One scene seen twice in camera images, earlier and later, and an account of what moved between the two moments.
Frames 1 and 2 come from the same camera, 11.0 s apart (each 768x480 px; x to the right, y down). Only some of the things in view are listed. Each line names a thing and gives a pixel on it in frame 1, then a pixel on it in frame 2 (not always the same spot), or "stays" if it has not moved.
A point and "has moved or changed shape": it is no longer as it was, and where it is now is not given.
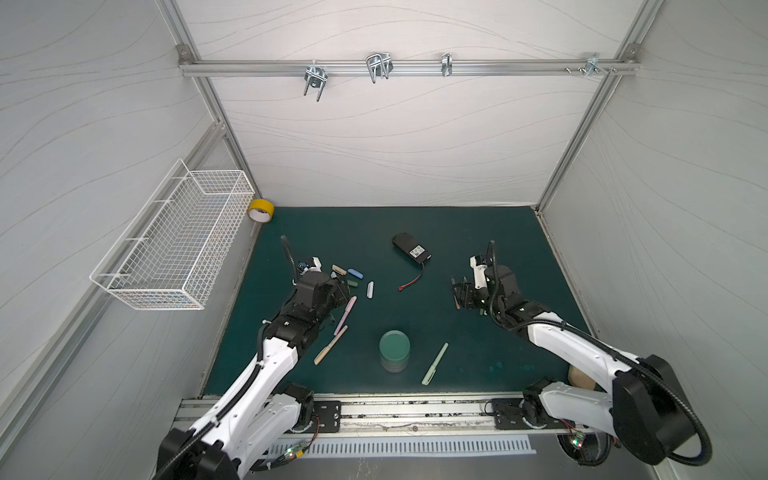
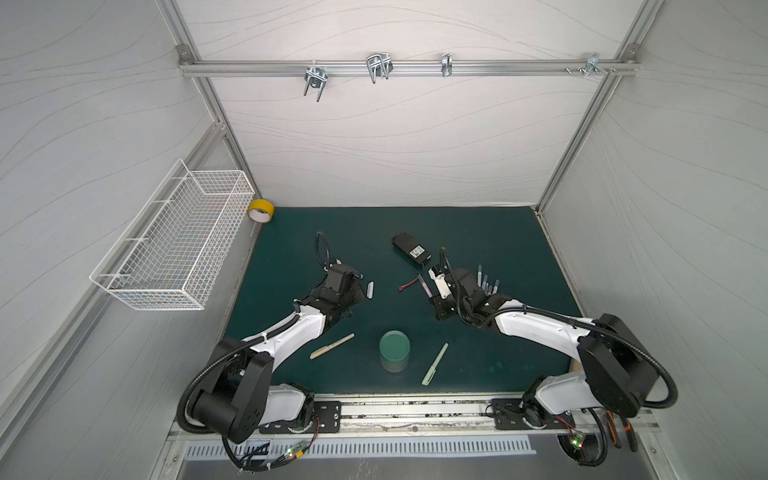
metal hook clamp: (379, 65) stays
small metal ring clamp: (446, 66) stays
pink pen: (346, 313) has moved or changed shape
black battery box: (408, 245) stays
